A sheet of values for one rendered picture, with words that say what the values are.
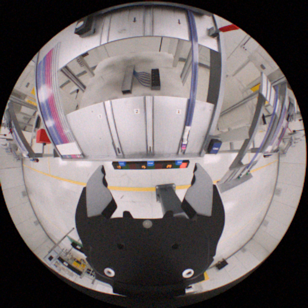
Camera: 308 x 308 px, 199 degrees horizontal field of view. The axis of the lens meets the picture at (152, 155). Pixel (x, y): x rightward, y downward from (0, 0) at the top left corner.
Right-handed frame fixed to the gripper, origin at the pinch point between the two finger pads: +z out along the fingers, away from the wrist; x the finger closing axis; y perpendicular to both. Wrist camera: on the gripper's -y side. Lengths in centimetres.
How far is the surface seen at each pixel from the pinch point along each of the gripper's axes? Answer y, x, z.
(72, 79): -39, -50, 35
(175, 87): -23, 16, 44
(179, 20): -36.3, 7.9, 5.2
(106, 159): 8.1, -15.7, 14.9
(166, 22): -34.0, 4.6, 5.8
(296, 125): -101, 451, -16
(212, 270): 611, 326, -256
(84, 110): -9.9, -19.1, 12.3
